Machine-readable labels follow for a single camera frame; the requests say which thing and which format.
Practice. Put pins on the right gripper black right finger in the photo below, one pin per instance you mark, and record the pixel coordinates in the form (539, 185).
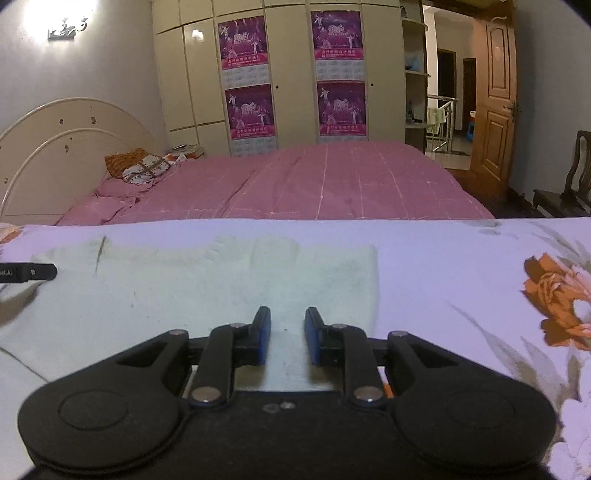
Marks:
(358, 357)

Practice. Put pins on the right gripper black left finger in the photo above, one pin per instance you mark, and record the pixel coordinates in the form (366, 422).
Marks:
(226, 349)

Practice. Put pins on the cream knitted garment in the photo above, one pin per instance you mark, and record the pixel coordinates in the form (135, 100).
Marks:
(107, 298)

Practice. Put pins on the cream curved headboard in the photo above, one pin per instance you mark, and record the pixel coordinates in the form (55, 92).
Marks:
(53, 157)

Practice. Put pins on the pink pillow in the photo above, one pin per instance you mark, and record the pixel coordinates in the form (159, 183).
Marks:
(118, 189)

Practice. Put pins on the orange white patterned pillow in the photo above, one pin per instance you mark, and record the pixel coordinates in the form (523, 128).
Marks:
(139, 166)

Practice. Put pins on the pink checked bed cover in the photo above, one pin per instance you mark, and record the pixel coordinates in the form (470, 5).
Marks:
(334, 181)

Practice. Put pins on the lilac floral bed sheet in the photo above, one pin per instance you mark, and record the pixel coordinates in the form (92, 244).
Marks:
(505, 293)

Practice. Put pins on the books on nightstand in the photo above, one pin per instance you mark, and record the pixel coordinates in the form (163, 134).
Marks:
(188, 150)

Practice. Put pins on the lower left purple poster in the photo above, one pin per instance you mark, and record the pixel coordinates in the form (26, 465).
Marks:
(252, 129)

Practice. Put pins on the purple poster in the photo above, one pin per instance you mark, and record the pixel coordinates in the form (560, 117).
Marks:
(252, 129)
(342, 111)
(337, 40)
(244, 53)

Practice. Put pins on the white metal rack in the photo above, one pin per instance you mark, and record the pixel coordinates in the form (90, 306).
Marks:
(441, 122)

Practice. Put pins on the lower right purple poster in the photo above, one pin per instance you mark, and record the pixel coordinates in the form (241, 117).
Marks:
(342, 111)

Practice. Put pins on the blue plastic stool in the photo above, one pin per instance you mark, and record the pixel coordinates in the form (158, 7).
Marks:
(471, 130)

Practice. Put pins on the cream wardrobe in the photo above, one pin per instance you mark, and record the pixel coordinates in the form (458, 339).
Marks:
(189, 69)

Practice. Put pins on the dark wooden chair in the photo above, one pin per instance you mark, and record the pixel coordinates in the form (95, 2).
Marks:
(574, 200)

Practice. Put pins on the upper left purple poster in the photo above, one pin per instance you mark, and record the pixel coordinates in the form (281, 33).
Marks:
(244, 53)

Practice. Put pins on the brown wooden door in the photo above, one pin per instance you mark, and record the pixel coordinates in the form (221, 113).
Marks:
(496, 103)

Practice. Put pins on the upper right purple poster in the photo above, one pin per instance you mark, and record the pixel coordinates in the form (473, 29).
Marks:
(337, 40)

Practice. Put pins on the wall lamp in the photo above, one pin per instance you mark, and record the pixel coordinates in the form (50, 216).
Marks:
(67, 29)

